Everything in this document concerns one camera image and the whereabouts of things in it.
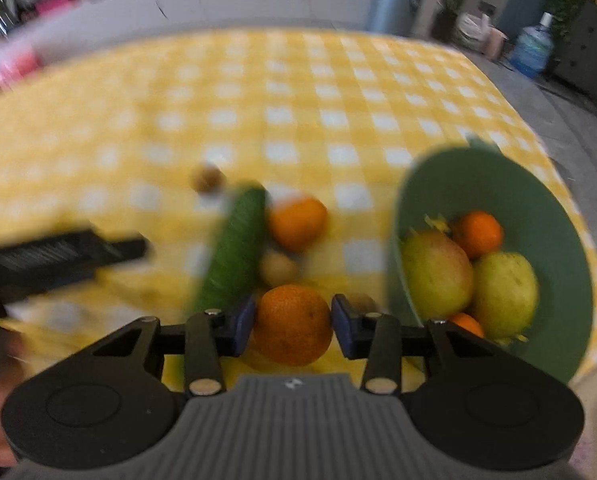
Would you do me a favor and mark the white marble media console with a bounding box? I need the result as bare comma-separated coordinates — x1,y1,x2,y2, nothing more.
0,0,384,76

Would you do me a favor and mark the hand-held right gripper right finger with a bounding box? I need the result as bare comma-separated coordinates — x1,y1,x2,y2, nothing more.
331,294,524,395

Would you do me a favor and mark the dark grey cabinet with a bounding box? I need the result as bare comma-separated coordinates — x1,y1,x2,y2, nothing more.
553,2,597,103

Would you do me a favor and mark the grey-blue trash can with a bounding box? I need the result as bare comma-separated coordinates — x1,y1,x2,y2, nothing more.
367,0,424,36

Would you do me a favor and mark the orange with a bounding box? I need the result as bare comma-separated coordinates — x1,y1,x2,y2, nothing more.
268,197,328,253
449,312,485,338
451,211,504,260
252,284,334,367

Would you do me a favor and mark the yellow-green pear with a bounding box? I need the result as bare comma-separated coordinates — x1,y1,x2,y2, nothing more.
401,230,475,321
471,251,539,339

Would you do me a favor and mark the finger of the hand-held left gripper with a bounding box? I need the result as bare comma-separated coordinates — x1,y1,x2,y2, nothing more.
96,237,150,271

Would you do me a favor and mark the green colander bowl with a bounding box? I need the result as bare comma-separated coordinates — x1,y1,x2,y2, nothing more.
389,137,593,383

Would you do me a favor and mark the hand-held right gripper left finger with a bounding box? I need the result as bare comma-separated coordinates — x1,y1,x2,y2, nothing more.
76,296,257,397

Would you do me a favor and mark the yellow checkered tablecloth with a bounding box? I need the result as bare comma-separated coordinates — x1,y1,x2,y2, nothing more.
0,30,597,391

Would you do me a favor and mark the blue water jug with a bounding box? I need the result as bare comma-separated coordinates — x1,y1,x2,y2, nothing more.
509,12,554,79

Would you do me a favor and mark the long-leaf potted plant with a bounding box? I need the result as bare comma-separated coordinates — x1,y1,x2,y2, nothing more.
423,0,509,43

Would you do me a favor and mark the pink storage box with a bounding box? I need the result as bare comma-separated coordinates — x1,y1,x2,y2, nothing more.
0,50,42,86

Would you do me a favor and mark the green cucumber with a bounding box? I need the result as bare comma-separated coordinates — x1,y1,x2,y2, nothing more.
188,187,269,313

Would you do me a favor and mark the white plastic bag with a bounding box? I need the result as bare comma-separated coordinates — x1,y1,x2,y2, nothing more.
456,12,492,48

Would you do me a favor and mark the pink heater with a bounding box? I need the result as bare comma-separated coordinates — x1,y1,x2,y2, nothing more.
483,27,508,61

